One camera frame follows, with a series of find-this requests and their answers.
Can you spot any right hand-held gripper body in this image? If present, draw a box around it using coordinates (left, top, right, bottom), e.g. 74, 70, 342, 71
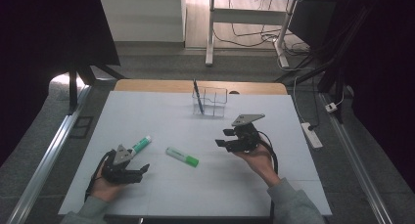
227, 113, 266, 154

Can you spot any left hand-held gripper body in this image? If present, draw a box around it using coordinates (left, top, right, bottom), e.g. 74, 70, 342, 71
101, 144, 145, 185

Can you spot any green and white marker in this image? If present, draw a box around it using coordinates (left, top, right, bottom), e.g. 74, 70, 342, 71
130, 135, 153, 158

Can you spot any clear acrylic pen holder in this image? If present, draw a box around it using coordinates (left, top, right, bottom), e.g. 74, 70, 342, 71
191, 85, 228, 118

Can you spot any green highlighter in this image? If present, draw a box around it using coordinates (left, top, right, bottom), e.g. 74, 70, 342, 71
164, 147, 200, 168

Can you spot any blue pen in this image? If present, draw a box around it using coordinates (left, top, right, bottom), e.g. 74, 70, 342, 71
193, 78, 205, 115

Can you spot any person's left hand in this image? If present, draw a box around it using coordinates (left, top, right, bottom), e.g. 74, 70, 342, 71
89, 161, 126, 202

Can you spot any person's right hand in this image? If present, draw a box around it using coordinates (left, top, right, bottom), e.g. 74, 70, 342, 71
233, 135, 282, 188

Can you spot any white table mat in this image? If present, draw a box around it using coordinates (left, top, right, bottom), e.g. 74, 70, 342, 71
58, 90, 333, 217

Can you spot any white power strip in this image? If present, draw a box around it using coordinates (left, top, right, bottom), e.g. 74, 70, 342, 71
300, 121, 324, 150

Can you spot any black metal stand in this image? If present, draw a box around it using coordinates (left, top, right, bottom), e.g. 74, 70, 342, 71
275, 0, 386, 124
67, 64, 126, 115

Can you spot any white-legged desk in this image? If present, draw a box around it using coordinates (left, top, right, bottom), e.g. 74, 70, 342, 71
97, 0, 337, 68

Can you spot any black curtain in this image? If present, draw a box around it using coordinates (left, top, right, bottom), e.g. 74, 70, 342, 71
339, 0, 415, 193
0, 0, 121, 166

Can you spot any left hand-held gripper black cable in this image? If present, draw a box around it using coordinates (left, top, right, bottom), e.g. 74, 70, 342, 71
84, 149, 116, 202

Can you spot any hand-held gripper black cable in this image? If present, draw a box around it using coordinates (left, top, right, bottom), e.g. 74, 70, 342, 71
257, 130, 279, 224
84, 149, 116, 202

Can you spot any right hand-held gripper black cable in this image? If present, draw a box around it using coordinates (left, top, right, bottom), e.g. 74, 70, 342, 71
257, 130, 279, 224

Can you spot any aluminium rail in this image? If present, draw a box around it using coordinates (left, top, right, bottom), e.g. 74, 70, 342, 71
317, 92, 394, 224
6, 85, 92, 224

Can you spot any bundle of floor cables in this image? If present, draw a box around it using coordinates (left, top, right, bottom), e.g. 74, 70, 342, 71
213, 0, 311, 56

